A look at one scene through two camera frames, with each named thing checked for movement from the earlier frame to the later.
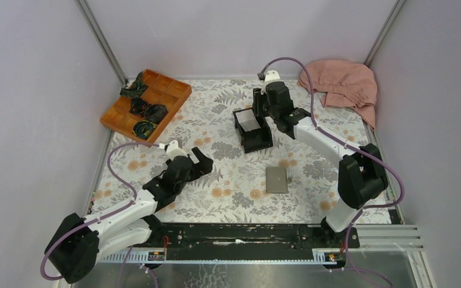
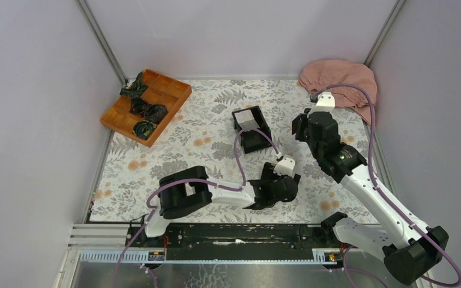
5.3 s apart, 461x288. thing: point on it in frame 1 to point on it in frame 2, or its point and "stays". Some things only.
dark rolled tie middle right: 155,113 stays
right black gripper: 257,98 to 299,135
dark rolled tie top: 138,87 stays
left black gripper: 205,165 to 268,171
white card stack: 248,120 stays
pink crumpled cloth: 343,84 stays
